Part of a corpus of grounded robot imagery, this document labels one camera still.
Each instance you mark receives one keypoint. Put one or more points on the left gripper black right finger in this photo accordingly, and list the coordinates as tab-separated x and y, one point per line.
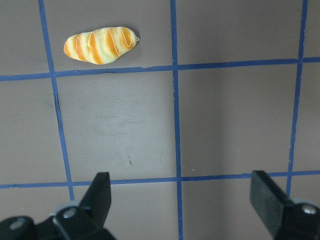
285	218

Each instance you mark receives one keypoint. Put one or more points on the striped toy bread loaf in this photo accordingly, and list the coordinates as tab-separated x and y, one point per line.
101	46

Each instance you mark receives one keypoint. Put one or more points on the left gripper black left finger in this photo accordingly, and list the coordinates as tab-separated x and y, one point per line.
83	220

